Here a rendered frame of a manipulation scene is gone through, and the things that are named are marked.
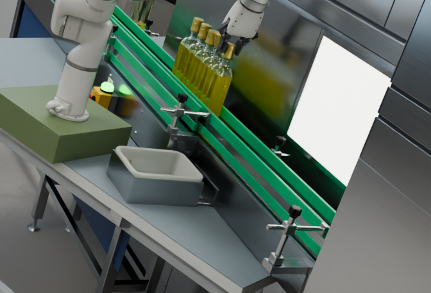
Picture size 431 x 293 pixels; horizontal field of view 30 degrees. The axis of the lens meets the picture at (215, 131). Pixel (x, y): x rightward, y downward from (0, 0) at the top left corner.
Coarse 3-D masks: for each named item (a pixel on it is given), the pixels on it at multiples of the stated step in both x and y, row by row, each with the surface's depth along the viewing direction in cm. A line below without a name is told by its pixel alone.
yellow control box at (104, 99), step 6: (96, 90) 271; (96, 96) 270; (102, 96) 269; (108, 96) 270; (114, 96) 271; (96, 102) 270; (102, 102) 270; (108, 102) 271; (114, 102) 272; (108, 108) 272; (114, 108) 273
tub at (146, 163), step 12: (120, 156) 223; (132, 156) 231; (144, 156) 233; (156, 156) 235; (168, 156) 237; (180, 156) 238; (132, 168) 217; (144, 168) 235; (156, 168) 237; (168, 168) 238; (180, 168) 237; (192, 168) 231; (180, 180) 224; (192, 180) 224
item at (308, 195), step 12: (120, 12) 323; (132, 24) 312; (144, 36) 302; (156, 48) 292; (168, 60) 284; (228, 120) 246; (240, 132) 240; (252, 144) 234; (264, 144) 230; (264, 156) 228; (276, 156) 224; (276, 168) 223; (288, 168) 219; (288, 180) 218; (300, 180) 214; (300, 192) 213; (312, 192) 209; (312, 204) 208; (324, 204) 204; (324, 216) 204
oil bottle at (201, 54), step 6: (198, 54) 254; (204, 54) 253; (210, 54) 254; (198, 60) 254; (192, 66) 257; (198, 66) 253; (192, 72) 256; (198, 72) 254; (192, 78) 256; (186, 84) 259; (192, 84) 255; (192, 90) 256
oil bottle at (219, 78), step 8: (216, 64) 246; (216, 72) 244; (224, 72) 244; (208, 80) 247; (216, 80) 244; (224, 80) 245; (208, 88) 247; (216, 88) 245; (224, 88) 247; (208, 96) 246; (216, 96) 246; (224, 96) 248; (208, 104) 247; (216, 104) 248; (216, 112) 249
